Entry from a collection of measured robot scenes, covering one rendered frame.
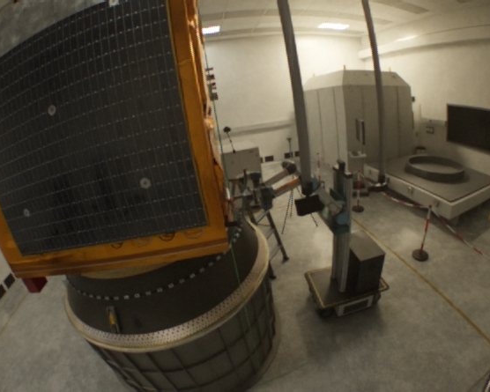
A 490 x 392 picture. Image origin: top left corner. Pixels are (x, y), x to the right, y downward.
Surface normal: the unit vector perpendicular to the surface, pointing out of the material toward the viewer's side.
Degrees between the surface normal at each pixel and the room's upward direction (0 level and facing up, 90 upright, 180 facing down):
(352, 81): 55
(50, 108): 90
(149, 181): 90
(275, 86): 90
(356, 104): 90
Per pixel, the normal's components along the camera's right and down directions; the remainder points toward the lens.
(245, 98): 0.16, 0.33
